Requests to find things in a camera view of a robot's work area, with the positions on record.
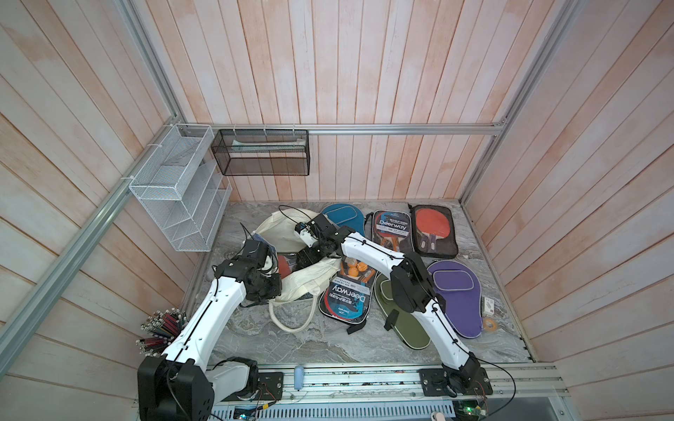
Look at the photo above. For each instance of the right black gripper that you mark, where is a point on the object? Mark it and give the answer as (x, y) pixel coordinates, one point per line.
(310, 257)

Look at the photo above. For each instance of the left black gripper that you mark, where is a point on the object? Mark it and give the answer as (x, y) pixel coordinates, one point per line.
(275, 291)

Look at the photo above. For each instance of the teal paddle cover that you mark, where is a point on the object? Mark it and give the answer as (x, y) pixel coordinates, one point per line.
(345, 214)

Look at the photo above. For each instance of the cream canvas tote bag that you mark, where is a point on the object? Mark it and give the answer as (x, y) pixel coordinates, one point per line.
(279, 231)

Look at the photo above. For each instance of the Deerway paddle set clear case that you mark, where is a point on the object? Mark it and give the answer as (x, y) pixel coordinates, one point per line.
(391, 229)

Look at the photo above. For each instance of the red paddle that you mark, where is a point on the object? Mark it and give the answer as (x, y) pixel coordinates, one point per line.
(433, 231)

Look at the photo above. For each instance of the green paddle cover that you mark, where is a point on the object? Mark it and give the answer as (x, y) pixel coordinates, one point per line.
(408, 329)

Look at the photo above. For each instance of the purple paddle cover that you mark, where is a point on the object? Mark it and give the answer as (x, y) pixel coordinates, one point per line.
(459, 286)

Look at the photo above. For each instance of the black red paddle set case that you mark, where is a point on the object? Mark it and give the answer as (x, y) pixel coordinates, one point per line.
(284, 267)

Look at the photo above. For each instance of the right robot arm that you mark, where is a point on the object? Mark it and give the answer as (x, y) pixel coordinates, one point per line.
(412, 291)

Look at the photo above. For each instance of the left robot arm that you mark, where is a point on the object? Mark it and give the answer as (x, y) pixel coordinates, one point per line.
(174, 380)

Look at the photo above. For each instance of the orange ping pong ball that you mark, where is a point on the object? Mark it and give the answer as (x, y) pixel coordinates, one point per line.
(490, 325)

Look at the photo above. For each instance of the small white card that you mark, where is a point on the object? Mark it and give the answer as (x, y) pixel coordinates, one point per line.
(488, 306)

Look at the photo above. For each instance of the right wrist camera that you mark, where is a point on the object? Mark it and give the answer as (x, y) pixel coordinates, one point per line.
(304, 232)

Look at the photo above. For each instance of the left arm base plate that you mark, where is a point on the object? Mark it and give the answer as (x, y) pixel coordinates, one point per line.
(269, 387)

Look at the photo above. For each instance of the white wire mesh shelf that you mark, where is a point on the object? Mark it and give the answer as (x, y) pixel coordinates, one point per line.
(182, 188)

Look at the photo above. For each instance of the black mesh wall basket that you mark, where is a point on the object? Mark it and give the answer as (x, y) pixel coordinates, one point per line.
(262, 152)

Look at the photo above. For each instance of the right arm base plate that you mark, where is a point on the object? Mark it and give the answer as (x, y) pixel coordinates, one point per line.
(437, 381)

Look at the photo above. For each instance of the aluminium front rail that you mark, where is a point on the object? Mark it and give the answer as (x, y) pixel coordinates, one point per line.
(322, 383)

